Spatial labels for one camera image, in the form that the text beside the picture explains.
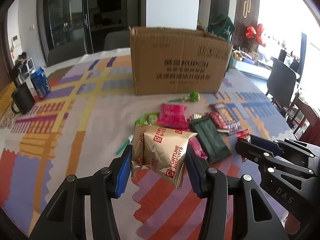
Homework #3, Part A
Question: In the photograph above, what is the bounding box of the gold box at edge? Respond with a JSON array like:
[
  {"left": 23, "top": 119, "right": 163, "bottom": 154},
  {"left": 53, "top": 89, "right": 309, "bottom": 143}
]
[{"left": 0, "top": 82, "right": 16, "bottom": 118}]

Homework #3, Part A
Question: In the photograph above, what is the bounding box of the green plastic stick lollipop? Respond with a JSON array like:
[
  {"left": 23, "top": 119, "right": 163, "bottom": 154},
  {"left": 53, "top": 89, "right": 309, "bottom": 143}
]
[{"left": 116, "top": 134, "right": 133, "bottom": 155}]

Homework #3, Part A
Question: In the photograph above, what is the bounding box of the colourful patterned tablecloth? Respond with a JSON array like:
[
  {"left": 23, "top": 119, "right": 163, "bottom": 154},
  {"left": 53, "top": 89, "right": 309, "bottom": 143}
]
[{"left": 1, "top": 55, "right": 295, "bottom": 239}]

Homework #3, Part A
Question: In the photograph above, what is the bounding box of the gold fortune biscuits bag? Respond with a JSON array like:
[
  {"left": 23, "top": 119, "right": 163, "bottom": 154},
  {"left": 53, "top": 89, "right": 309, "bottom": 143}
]
[{"left": 131, "top": 124, "right": 197, "bottom": 190}]

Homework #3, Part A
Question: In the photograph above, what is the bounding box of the black mug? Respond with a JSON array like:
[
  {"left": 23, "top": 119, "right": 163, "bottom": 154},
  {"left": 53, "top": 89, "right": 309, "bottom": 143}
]
[{"left": 11, "top": 82, "right": 35, "bottom": 115}]

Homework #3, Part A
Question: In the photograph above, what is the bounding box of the red striped snack bar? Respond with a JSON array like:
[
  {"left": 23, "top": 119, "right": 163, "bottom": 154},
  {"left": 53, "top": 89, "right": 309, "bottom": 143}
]
[{"left": 207, "top": 111, "right": 229, "bottom": 133}]

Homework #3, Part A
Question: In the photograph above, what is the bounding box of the green candy pack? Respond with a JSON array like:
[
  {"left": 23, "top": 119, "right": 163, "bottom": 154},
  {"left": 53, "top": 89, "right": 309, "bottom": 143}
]
[{"left": 135, "top": 112, "right": 159, "bottom": 126}]

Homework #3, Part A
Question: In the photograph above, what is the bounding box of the dark green snack packet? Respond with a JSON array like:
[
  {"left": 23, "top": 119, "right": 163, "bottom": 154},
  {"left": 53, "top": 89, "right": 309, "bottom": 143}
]
[{"left": 189, "top": 116, "right": 231, "bottom": 164}]

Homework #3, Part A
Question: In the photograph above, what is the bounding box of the grey chair behind table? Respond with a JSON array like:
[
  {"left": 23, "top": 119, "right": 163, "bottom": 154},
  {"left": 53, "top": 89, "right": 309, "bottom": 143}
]
[{"left": 104, "top": 30, "right": 130, "bottom": 51}]

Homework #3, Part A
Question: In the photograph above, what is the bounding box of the small red candy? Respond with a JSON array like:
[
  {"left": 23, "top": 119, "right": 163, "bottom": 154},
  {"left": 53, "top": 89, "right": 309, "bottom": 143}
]
[{"left": 236, "top": 128, "right": 251, "bottom": 142}]

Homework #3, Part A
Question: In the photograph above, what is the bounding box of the green Christmas stocking bag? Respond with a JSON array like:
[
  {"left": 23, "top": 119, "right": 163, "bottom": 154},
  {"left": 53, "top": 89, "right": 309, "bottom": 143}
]
[{"left": 206, "top": 12, "right": 236, "bottom": 71}]

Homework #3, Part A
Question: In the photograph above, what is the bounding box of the purple snack packet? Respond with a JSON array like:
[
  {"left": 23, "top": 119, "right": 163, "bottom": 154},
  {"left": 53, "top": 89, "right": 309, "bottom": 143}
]
[{"left": 209, "top": 103, "right": 241, "bottom": 135}]

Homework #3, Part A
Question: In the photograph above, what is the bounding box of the red ribbon bow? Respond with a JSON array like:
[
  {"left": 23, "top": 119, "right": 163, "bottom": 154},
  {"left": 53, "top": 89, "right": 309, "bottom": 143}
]
[{"left": 246, "top": 24, "right": 266, "bottom": 47}]

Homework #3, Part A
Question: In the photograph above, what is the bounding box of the blue soda can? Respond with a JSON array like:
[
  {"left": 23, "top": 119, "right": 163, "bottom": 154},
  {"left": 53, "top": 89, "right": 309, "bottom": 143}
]
[{"left": 30, "top": 67, "right": 51, "bottom": 99}]

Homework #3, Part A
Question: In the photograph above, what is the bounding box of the grey dining chair right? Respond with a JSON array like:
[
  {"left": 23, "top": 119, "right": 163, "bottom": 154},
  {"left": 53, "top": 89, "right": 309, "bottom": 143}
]
[{"left": 266, "top": 57, "right": 297, "bottom": 111}]

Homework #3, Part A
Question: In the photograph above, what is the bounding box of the brown cardboard box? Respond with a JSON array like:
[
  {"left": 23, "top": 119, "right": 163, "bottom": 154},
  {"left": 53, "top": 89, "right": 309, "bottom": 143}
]
[{"left": 130, "top": 27, "right": 232, "bottom": 95}]

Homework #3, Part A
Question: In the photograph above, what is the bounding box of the pink snack packet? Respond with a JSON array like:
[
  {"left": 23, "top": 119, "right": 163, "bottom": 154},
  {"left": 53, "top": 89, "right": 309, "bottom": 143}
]
[
  {"left": 189, "top": 137, "right": 207, "bottom": 159},
  {"left": 157, "top": 103, "right": 189, "bottom": 129}
]

